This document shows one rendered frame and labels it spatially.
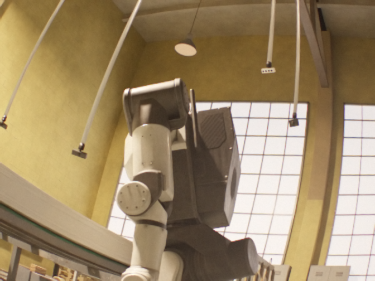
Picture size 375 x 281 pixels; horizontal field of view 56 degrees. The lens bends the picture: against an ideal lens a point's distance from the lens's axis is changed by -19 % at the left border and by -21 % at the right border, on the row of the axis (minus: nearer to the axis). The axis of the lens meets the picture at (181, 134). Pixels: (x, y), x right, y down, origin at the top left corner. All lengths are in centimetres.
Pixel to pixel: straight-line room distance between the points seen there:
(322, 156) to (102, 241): 822
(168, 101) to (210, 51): 1109
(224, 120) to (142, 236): 43
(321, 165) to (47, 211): 833
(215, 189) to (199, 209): 6
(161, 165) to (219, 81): 1042
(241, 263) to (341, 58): 1014
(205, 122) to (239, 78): 1002
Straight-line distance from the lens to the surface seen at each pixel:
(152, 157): 95
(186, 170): 108
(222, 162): 109
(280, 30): 1165
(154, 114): 101
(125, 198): 90
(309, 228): 852
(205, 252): 102
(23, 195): 82
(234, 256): 100
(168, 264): 103
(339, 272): 817
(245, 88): 1092
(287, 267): 832
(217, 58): 1183
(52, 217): 89
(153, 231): 89
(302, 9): 783
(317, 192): 875
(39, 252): 166
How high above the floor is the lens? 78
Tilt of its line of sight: 24 degrees up
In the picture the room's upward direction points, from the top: 14 degrees clockwise
